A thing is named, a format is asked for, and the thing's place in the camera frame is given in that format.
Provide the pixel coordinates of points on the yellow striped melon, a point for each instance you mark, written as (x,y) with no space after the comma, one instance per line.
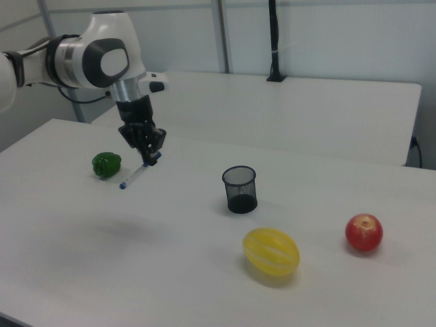
(271,251)

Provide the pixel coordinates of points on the blue and white marker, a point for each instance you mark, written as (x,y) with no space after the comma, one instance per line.
(134,175)

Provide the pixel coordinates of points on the green bell pepper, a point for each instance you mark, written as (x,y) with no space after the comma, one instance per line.
(106,165)

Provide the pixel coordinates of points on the red apple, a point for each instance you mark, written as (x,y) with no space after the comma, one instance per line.
(363,232)

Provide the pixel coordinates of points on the black mesh pen cup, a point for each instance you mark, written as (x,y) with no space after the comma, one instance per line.
(241,190)

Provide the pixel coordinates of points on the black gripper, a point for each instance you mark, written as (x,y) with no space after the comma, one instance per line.
(134,112)

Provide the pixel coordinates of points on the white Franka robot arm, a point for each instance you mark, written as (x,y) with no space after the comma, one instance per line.
(98,58)

